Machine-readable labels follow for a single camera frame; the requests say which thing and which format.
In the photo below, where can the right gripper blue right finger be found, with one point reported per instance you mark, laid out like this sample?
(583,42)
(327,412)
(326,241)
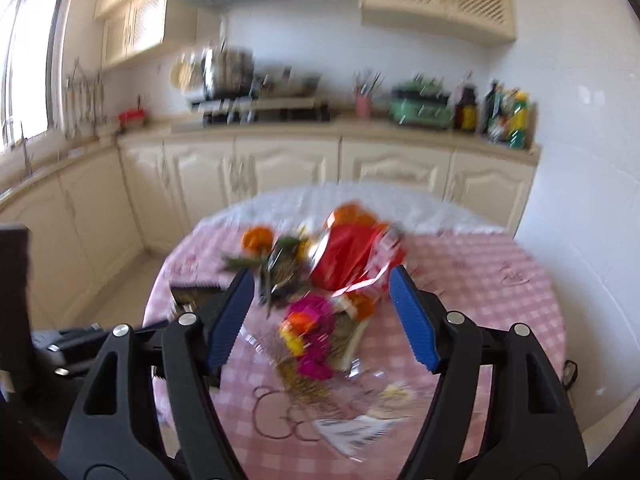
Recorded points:
(420,314)

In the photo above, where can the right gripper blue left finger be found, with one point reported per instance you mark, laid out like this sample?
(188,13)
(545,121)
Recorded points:
(225,326)

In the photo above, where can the black snack packet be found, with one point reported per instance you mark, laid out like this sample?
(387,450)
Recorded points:
(189,298)

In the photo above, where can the crushed red cola can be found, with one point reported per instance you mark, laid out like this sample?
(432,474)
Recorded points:
(353,258)

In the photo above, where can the clear plastic wrapper bag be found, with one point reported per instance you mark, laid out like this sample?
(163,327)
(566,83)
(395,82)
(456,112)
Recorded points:
(351,412)

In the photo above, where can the colourful candy wrapper pile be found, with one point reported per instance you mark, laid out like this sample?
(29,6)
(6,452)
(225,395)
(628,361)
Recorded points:
(322,334)

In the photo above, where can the crushed orange soda can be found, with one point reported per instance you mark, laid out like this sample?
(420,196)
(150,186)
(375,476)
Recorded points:
(351,213)

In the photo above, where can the kitchen window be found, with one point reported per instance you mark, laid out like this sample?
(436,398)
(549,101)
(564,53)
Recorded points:
(27,44)

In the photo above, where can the pink checkered tablecloth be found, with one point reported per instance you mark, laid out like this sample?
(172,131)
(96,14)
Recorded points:
(473,266)

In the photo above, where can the green electric cooker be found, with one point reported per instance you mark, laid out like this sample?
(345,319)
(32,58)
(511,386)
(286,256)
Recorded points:
(421,101)

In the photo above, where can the green oil bottle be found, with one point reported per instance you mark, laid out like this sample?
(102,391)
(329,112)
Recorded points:
(518,122)

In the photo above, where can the pink utensil cup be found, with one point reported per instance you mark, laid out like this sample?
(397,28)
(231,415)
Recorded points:
(363,106)

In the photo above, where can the chrome sink faucet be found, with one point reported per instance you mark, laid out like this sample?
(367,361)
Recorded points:
(27,160)

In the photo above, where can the dark vinegar bottle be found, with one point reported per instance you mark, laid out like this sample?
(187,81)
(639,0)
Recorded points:
(492,105)

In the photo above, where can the black gas stove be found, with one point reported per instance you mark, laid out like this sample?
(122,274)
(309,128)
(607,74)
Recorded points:
(268,110)

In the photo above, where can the red bowl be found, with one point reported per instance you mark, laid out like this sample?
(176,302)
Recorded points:
(132,119)

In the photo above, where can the hanging utensil rack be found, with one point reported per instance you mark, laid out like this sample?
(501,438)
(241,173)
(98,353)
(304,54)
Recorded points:
(83,100)

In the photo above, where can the steel wok with lid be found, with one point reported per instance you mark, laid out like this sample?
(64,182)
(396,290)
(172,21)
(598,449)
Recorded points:
(285,83)

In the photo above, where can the stainless steamer pot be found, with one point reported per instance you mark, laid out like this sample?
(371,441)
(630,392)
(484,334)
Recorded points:
(228,73)

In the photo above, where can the cream strainer basket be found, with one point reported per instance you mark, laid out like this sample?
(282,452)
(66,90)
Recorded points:
(180,74)

